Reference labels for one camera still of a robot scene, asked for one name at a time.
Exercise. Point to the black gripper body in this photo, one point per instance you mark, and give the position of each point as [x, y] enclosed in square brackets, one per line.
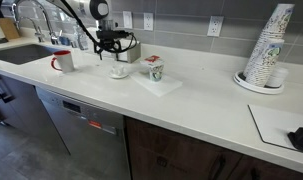
[110, 39]

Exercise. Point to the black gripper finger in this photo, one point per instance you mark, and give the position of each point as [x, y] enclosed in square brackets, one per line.
[99, 52]
[117, 55]

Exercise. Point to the small white tea cup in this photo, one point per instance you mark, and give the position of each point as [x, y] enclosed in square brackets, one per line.
[117, 69]

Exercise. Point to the small white saucer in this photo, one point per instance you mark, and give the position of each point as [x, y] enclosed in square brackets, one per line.
[115, 76]

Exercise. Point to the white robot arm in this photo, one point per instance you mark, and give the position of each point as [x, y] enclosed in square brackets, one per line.
[99, 10]

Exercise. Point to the patterned paper cup with packets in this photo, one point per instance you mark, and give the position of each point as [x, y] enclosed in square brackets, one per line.
[155, 66]

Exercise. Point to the white napkin under paper cup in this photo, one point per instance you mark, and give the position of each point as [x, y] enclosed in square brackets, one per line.
[160, 88]

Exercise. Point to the steel napkin holder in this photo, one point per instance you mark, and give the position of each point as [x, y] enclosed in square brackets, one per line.
[132, 54]

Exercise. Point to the blue sponge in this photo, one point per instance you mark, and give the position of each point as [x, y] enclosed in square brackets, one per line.
[64, 40]

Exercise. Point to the white and red mug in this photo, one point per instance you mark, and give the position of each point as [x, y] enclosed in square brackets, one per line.
[62, 61]

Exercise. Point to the chrome sink faucet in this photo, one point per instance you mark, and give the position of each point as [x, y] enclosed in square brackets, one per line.
[38, 33]

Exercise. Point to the steel sink basin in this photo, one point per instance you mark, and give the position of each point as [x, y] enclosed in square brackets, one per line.
[25, 53]

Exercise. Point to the stainless steel dishwasher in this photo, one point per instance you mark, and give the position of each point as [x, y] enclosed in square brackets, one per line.
[94, 136]

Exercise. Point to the wooden cutting board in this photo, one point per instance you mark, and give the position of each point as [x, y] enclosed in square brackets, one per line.
[9, 29]

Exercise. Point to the dark wood lower cabinet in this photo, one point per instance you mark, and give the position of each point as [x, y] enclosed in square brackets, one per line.
[160, 154]

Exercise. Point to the white round tray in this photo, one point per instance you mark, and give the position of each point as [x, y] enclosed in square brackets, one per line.
[239, 79]

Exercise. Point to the short stack of paper cups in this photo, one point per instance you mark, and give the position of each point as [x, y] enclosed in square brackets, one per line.
[262, 61]

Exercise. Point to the white flat board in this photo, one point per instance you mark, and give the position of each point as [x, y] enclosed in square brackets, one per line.
[274, 126]

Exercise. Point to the small black object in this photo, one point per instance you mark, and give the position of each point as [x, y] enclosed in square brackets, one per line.
[296, 138]

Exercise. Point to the white wall outlet left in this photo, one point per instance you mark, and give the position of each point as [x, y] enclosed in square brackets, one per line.
[127, 19]

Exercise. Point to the white wall outlet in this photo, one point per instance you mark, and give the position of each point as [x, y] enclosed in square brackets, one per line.
[127, 19]
[215, 26]
[148, 21]

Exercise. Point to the white wall outlet middle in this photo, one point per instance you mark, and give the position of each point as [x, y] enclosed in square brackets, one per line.
[148, 21]

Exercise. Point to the white wall outlet right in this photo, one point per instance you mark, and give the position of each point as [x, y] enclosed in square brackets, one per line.
[215, 26]

